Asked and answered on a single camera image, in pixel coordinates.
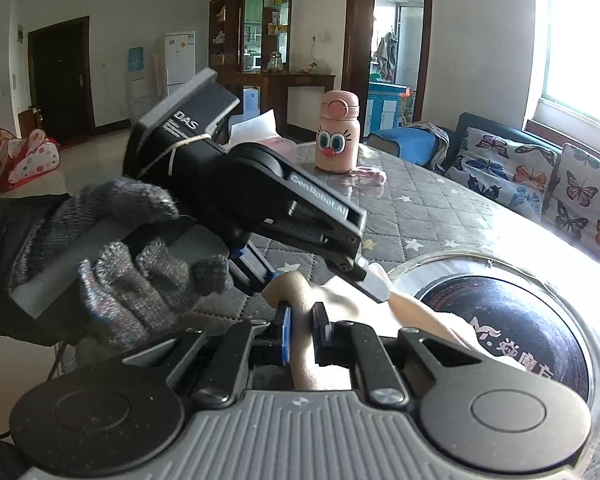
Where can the cream shirt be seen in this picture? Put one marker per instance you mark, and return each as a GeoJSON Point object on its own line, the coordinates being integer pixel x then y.
{"type": "Point", "coordinates": [420, 315]}

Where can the dark wooden door frame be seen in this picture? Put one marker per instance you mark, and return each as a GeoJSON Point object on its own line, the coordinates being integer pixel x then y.
{"type": "Point", "coordinates": [360, 35]}

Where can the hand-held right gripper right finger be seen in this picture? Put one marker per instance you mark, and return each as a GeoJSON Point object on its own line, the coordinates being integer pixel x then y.
{"type": "Point", "coordinates": [320, 330]}

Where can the pink cartoon face bottle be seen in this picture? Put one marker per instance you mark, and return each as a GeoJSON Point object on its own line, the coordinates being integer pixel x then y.
{"type": "Point", "coordinates": [337, 145]}

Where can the person's left forearm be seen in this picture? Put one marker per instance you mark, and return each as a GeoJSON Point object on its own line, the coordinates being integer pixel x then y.
{"type": "Point", "coordinates": [0, 260]}

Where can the pink tissue box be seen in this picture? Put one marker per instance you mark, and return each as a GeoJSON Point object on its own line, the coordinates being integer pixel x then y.
{"type": "Point", "coordinates": [260, 127]}

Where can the dark entry door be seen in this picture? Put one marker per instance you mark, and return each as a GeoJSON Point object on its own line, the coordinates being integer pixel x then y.
{"type": "Point", "coordinates": [60, 85]}

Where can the person's left hand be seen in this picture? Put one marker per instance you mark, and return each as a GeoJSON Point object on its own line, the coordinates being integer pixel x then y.
{"type": "Point", "coordinates": [125, 285]}

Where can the hanging grey garment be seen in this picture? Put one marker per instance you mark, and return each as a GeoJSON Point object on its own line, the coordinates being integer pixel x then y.
{"type": "Point", "coordinates": [386, 55]}

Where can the water dispenser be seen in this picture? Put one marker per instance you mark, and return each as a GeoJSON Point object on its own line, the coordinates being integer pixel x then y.
{"type": "Point", "coordinates": [137, 85]}

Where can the round built-in cooktop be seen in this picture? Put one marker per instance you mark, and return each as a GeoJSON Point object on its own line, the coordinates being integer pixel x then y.
{"type": "Point", "coordinates": [530, 310]}

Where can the white refrigerator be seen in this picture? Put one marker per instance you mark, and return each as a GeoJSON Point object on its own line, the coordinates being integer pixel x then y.
{"type": "Point", "coordinates": [180, 60]}

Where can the small butterfly print cushion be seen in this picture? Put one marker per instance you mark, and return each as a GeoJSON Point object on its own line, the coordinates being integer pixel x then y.
{"type": "Point", "coordinates": [505, 170]}

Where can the polka dot play tent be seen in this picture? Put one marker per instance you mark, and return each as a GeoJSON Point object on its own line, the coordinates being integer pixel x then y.
{"type": "Point", "coordinates": [32, 160]}

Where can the wooden display cabinet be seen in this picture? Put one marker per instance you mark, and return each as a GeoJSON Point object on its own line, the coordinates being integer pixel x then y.
{"type": "Point", "coordinates": [280, 90]}

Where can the butterfly print cushions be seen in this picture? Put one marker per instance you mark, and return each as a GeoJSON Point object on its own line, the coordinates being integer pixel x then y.
{"type": "Point", "coordinates": [400, 142]}

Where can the pink scrunchie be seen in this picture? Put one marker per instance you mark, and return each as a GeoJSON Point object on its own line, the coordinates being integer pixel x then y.
{"type": "Point", "coordinates": [370, 175]}

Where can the grey cloth on sofa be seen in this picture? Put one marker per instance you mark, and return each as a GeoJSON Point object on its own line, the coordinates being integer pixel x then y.
{"type": "Point", "coordinates": [435, 135]}

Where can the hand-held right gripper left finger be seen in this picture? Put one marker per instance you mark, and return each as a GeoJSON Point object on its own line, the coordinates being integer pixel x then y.
{"type": "Point", "coordinates": [284, 332]}

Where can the window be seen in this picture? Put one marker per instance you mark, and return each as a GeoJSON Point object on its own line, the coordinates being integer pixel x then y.
{"type": "Point", "coordinates": [580, 35]}

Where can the blue cabinet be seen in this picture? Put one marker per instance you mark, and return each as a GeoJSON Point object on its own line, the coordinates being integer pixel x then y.
{"type": "Point", "coordinates": [385, 107]}

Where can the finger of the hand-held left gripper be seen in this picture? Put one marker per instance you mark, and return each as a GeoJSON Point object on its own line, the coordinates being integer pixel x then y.
{"type": "Point", "coordinates": [370, 280]}
{"type": "Point", "coordinates": [252, 270]}

